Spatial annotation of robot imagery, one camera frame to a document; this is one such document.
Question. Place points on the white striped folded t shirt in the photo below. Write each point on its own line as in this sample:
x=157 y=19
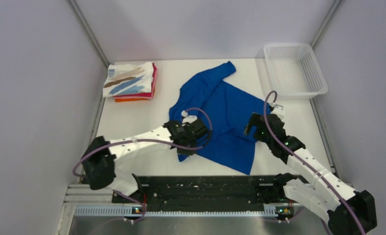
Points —
x=128 y=79

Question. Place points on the orange folded t shirt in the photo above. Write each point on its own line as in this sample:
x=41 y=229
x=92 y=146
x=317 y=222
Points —
x=130 y=99

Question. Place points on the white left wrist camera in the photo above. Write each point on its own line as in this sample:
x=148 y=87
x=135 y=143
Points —
x=186 y=118

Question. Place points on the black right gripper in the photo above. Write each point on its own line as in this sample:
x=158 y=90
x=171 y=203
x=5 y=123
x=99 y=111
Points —
x=255 y=120

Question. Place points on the white slotted cable duct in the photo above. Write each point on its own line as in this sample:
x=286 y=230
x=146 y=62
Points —
x=136 y=211

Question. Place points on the white plastic basket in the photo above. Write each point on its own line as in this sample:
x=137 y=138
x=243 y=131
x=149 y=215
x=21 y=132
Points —
x=294 y=71

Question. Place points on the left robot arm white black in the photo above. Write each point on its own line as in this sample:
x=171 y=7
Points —
x=106 y=162

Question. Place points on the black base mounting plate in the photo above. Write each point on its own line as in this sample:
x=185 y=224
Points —
x=208 y=193

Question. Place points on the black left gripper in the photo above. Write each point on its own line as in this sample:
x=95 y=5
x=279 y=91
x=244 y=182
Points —
x=184 y=151

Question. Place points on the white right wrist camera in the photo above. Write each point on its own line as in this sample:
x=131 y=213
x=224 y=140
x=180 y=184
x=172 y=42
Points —
x=277 y=110

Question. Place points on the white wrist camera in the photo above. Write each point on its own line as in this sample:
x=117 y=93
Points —
x=277 y=110
x=186 y=118

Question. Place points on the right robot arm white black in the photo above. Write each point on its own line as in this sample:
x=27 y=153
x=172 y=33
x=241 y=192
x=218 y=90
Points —
x=345 y=210

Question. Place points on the blue t shirt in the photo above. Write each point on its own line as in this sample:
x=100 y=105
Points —
x=229 y=110

